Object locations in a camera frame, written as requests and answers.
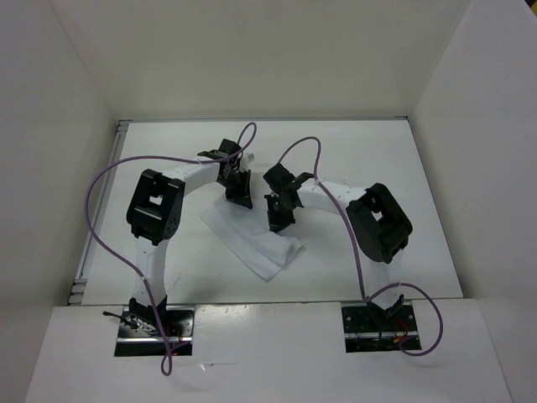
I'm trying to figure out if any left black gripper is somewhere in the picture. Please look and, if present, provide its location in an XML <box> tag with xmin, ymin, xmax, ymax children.
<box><xmin>217</xmin><ymin>169</ymin><xmax>252</xmax><ymax>209</ymax></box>

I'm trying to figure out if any white skirt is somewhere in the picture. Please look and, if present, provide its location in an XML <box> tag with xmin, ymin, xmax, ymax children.
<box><xmin>201</xmin><ymin>198</ymin><xmax>302</xmax><ymax>282</ymax></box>

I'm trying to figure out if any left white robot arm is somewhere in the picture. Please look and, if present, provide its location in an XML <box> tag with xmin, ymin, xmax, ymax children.
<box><xmin>127</xmin><ymin>139</ymin><xmax>253</xmax><ymax>336</ymax></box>

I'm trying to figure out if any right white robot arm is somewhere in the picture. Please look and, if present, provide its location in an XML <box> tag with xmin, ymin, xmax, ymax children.
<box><xmin>263</xmin><ymin>163</ymin><xmax>413</xmax><ymax>264</ymax></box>

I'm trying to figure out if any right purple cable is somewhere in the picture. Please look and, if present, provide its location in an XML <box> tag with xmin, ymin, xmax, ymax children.
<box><xmin>276</xmin><ymin>137</ymin><xmax>444</xmax><ymax>357</ymax></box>

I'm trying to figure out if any purple cable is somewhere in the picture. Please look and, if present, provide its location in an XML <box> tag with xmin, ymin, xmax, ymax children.
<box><xmin>86</xmin><ymin>122</ymin><xmax>258</xmax><ymax>377</ymax></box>
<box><xmin>276</xmin><ymin>137</ymin><xmax>444</xmax><ymax>357</ymax></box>

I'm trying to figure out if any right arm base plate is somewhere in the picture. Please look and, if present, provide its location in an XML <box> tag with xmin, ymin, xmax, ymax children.
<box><xmin>341</xmin><ymin>303</ymin><xmax>421</xmax><ymax>353</ymax></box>

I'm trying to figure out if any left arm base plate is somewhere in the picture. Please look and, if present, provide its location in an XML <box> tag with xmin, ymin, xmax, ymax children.
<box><xmin>114</xmin><ymin>306</ymin><xmax>196</xmax><ymax>358</ymax></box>

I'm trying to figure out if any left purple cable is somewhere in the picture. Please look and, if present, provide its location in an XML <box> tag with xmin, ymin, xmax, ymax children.
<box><xmin>86</xmin><ymin>122</ymin><xmax>258</xmax><ymax>377</ymax></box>

